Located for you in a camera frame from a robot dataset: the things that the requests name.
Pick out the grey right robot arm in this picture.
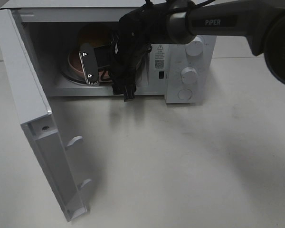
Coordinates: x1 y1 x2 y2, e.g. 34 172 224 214
109 0 285 101

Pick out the burger with lettuce and cheese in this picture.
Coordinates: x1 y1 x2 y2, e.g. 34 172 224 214
77 23 111 48

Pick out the white microwave oven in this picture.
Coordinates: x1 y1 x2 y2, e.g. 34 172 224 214
0 0 217 228

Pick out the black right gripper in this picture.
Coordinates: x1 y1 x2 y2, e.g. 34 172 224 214
95 7 171 102

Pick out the pink round plate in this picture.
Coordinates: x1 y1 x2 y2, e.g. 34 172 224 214
67 49 111 83

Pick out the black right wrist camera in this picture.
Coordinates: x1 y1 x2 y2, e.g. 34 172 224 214
79 43 99 86

